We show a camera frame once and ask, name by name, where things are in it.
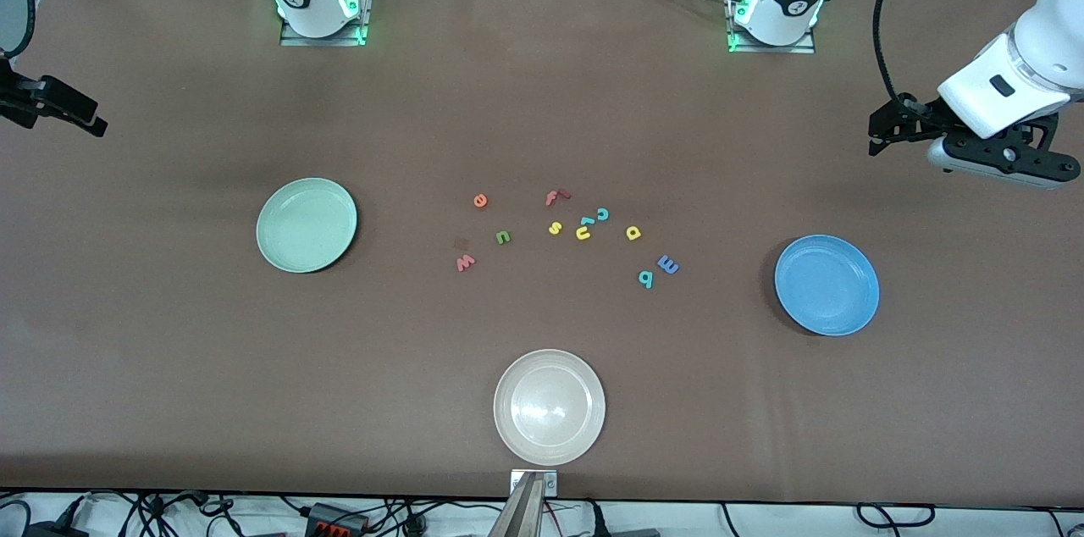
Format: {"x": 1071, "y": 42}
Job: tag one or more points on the blue letter m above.
{"x": 668, "y": 265}

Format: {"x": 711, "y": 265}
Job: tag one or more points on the yellow letter a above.
{"x": 633, "y": 233}

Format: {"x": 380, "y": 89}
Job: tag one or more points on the teal letter b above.
{"x": 645, "y": 278}

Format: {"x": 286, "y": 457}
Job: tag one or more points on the pink letter w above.
{"x": 465, "y": 263}

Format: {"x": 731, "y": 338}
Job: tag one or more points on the blue plate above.
{"x": 826, "y": 285}

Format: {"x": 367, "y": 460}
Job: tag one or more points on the pale green plate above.
{"x": 306, "y": 225}

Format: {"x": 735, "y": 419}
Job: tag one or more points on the yellow letter u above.
{"x": 583, "y": 235}

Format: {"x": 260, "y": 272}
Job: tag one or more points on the red letter f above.
{"x": 555, "y": 197}

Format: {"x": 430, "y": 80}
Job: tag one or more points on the beige plate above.
{"x": 550, "y": 406}

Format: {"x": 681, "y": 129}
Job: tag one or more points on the black orange power strip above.
{"x": 339, "y": 520}

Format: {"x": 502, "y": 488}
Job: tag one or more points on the black left camera bracket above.
{"x": 1012, "y": 152}

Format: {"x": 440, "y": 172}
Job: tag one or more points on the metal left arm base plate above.
{"x": 796, "y": 49}

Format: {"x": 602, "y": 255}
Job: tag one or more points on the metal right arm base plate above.
{"x": 296, "y": 40}

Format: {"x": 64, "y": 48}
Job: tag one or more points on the small metal clamp bracket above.
{"x": 550, "y": 482}

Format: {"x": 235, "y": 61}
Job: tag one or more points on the grey camera pole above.
{"x": 521, "y": 516}

